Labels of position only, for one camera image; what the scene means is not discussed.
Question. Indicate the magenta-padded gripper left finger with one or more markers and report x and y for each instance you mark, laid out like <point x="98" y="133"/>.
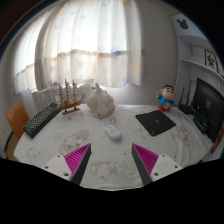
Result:
<point x="78" y="158"/>

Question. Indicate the cartoon boy figurine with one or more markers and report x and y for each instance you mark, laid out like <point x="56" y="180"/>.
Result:
<point x="165" y="98"/>

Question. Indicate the white cartoon-print tablecloth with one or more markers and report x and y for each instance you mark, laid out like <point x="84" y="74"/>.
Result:
<point x="110" y="156"/>

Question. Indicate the black set-top box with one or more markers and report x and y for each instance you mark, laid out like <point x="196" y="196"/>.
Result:
<point x="202" y="124"/>

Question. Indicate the white cartoon-print computer mouse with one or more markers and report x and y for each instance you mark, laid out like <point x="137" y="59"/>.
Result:
<point x="113" y="132"/>

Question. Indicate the black mouse pad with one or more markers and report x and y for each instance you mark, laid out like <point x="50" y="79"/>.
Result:
<point x="155" y="122"/>

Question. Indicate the black monitor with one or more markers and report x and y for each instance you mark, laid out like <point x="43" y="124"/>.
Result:
<point x="210" y="101"/>

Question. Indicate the white wall shelf unit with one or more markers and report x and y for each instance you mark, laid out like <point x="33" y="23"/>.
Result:
<point x="196" y="50"/>

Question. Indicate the orange wooden chair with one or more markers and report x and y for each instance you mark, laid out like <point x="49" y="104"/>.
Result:
<point x="16" y="118"/>

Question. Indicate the white star-print curtain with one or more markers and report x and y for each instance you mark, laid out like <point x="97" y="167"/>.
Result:
<point x="83" y="40"/>

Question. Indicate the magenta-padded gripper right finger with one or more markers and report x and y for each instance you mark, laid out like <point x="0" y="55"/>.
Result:
<point x="145" y="158"/>

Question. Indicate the black computer keyboard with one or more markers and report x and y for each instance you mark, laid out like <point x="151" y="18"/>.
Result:
<point x="40" y="120"/>

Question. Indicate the black router with antennas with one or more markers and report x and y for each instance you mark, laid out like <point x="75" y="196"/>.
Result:
<point x="187" y="108"/>

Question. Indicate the large white conch shell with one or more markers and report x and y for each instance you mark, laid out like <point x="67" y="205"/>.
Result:
<point x="100" y="102"/>

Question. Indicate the wooden model sailing ship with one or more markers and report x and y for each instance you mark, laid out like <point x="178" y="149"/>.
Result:
<point x="70" y="101"/>

